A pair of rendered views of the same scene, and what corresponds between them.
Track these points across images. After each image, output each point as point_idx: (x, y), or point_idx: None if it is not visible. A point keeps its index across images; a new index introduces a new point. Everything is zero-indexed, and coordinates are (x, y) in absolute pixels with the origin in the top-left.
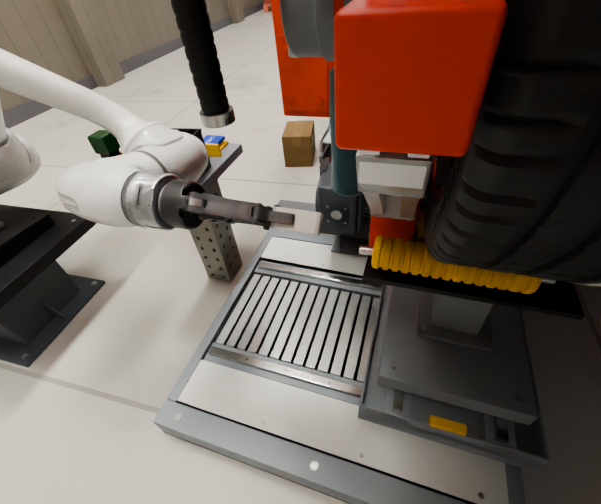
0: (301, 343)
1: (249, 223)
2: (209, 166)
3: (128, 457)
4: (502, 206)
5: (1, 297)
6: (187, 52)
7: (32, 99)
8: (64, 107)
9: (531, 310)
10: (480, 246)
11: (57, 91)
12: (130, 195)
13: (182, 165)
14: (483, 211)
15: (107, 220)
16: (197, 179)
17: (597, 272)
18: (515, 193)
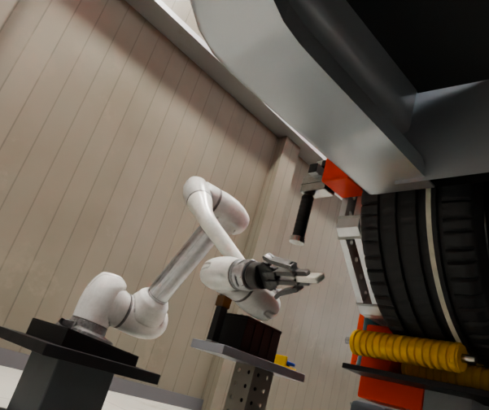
0: None
1: (285, 290)
2: (272, 361)
3: None
4: (368, 206)
5: (81, 357)
6: (298, 213)
7: (218, 247)
8: (228, 255)
9: (464, 390)
10: (371, 236)
11: (231, 248)
12: (238, 260)
13: (264, 290)
14: (364, 211)
15: (218, 272)
16: (265, 310)
17: (416, 246)
18: (370, 199)
